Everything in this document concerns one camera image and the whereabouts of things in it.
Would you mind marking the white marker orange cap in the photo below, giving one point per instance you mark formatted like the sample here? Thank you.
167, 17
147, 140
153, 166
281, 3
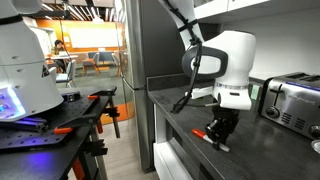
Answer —
200, 133

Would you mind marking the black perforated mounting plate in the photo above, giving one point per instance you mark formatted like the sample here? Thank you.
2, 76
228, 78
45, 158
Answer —
43, 136

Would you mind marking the seated person dark hair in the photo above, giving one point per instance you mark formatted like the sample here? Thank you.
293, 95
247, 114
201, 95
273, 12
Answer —
59, 50

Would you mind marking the aluminium extrusion bar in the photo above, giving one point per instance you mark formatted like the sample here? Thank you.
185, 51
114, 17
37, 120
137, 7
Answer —
26, 125

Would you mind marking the white background table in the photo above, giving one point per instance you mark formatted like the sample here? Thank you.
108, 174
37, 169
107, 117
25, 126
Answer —
63, 57

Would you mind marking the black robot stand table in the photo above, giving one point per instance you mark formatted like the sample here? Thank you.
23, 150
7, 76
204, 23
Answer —
36, 163

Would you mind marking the small black box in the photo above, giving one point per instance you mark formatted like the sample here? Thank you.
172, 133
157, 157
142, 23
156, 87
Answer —
70, 96

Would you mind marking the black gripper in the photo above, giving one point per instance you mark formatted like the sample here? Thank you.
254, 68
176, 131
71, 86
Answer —
226, 121

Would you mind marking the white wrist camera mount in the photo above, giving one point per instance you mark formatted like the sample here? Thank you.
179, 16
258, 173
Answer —
202, 92

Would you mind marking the stainless steel toaster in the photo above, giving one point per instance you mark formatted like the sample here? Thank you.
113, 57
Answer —
293, 103

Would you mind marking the white wall whiteboard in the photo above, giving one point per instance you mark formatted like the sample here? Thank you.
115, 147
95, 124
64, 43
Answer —
93, 36

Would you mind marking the small green white box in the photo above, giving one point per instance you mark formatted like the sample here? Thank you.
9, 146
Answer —
255, 92

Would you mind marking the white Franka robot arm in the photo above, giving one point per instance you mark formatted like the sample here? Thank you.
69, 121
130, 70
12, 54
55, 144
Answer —
233, 60

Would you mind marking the grey office chair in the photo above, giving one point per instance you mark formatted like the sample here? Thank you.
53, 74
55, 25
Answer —
69, 71

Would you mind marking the blue lounge sofa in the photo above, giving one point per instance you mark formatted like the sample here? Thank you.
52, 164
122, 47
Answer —
106, 56

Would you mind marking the white lower cabinet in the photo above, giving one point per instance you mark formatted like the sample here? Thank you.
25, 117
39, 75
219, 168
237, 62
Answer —
168, 160

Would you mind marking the white glass-door upper cabinet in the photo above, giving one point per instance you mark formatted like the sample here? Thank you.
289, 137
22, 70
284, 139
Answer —
266, 6

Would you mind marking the stainless steel refrigerator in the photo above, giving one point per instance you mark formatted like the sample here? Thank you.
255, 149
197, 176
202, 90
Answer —
153, 40

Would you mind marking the blue chair wooden legs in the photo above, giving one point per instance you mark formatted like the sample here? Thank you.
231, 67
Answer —
90, 61

